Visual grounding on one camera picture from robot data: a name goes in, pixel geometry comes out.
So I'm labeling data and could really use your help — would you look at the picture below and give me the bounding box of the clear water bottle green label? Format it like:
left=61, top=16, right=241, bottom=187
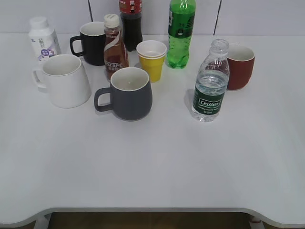
left=192, top=39, right=230, bottom=122

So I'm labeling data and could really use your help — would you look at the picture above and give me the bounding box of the white ceramic mug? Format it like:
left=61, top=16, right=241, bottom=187
left=32, top=54, right=92, bottom=108

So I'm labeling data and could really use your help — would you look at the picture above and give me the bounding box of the grey ceramic mug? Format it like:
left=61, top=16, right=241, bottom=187
left=94, top=67, right=153, bottom=121

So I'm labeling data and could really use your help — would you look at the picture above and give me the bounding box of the black ceramic mug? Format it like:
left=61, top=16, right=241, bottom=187
left=70, top=21, right=106, bottom=66

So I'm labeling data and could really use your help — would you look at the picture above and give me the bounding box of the red ceramic mug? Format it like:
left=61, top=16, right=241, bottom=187
left=227, top=43, right=255, bottom=90

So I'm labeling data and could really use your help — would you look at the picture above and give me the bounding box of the brown Nescafe coffee bottle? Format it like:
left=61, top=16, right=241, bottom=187
left=103, top=14, right=129, bottom=80

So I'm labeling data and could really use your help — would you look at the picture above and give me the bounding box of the green soda bottle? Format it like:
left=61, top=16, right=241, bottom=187
left=167, top=0, right=196, bottom=69

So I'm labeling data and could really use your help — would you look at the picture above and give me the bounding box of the dark cola bottle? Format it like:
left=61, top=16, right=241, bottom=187
left=119, top=0, right=142, bottom=52

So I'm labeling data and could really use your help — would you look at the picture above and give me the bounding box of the white yogurt drink bottle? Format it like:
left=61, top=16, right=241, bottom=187
left=28, top=16, right=61, bottom=62

